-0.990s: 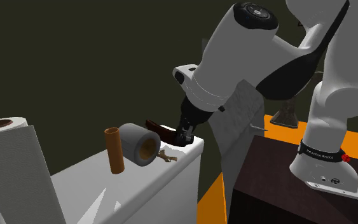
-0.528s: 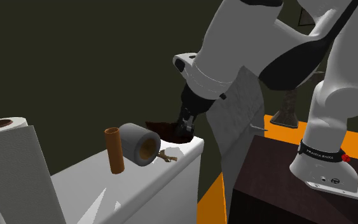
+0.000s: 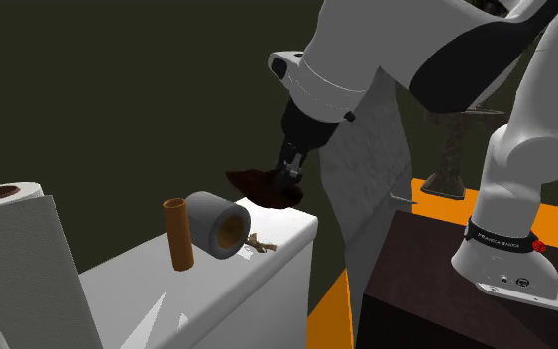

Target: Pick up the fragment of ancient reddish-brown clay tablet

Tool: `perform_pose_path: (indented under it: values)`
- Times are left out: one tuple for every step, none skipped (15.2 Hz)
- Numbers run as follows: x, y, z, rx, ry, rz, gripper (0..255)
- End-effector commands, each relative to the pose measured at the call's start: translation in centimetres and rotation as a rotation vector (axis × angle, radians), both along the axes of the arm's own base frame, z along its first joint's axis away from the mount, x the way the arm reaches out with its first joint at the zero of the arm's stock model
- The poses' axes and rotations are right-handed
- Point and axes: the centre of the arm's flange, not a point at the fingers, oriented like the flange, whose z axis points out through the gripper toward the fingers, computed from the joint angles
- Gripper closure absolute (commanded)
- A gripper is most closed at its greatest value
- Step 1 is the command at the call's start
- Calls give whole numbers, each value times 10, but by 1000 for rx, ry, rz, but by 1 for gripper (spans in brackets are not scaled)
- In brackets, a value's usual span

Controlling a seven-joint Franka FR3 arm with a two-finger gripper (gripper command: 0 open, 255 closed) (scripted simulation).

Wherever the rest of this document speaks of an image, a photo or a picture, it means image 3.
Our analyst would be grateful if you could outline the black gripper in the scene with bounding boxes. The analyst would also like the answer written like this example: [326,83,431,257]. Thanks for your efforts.
[273,96,341,192]

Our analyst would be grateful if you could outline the dark red bowl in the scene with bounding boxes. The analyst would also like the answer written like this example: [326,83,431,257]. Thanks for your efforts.
[224,168,305,210]

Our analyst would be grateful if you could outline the small tan figure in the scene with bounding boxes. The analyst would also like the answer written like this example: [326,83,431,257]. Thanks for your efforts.
[245,232,279,255]

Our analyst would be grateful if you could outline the grey toilet paper roll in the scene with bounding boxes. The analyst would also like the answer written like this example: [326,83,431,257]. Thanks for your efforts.
[184,190,252,261]

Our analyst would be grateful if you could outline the brown cardboard tube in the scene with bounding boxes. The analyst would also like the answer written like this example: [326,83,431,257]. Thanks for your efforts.
[162,197,196,273]

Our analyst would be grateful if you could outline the white toilet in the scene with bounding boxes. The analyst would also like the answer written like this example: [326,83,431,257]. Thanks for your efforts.
[0,196,319,349]

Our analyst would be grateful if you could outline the dark brown robot stand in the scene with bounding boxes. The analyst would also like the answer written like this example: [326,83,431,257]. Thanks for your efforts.
[354,209,558,349]

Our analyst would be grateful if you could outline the white paper towel roll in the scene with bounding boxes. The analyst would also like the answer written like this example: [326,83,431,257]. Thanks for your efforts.
[0,181,104,349]

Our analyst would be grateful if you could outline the grey door with handle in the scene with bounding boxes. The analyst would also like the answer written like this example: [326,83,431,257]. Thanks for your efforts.
[317,66,419,342]

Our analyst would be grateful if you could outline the dark pedestal table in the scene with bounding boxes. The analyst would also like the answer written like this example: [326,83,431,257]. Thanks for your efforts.
[420,103,507,201]

